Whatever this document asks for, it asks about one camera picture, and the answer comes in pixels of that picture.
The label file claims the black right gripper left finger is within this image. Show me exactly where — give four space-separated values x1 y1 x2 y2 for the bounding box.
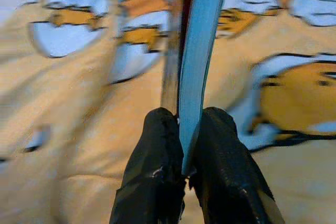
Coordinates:
109 106 186 224

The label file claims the yellow egg print blanket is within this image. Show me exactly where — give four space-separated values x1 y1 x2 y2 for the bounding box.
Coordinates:
0 0 336 224

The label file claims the thin book dark red cover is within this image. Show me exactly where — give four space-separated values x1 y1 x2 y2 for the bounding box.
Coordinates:
159 0 232 177

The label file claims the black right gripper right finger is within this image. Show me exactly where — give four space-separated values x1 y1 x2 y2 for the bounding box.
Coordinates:
188 106 286 224

